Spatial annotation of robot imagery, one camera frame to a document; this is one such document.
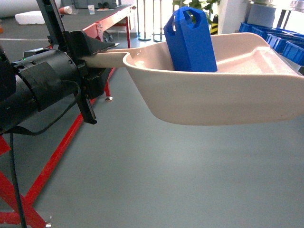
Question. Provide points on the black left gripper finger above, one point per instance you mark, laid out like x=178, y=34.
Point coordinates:
x=79, y=44
x=94, y=83

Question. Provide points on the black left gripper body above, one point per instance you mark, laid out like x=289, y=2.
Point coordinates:
x=56, y=30

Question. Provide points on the blue plastic part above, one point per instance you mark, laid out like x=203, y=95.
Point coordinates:
x=189, y=41

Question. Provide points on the beige plastic dustpan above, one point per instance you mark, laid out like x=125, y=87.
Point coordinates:
x=253, y=84

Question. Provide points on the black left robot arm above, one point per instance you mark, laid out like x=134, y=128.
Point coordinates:
x=34, y=83

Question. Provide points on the steel shelf rack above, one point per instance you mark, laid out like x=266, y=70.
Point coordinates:
x=282, y=14

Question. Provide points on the white foam block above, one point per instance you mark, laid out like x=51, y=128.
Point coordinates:
x=30, y=18

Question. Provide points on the paper cup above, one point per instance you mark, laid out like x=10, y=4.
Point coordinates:
x=91, y=9

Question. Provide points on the green potted plant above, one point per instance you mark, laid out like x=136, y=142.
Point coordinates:
x=204, y=5

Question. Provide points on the yellow black traffic cone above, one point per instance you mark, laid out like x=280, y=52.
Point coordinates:
x=214, y=25

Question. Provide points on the blue storage bin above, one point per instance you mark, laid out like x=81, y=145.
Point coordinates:
x=294, y=51
x=278, y=41
x=246, y=27

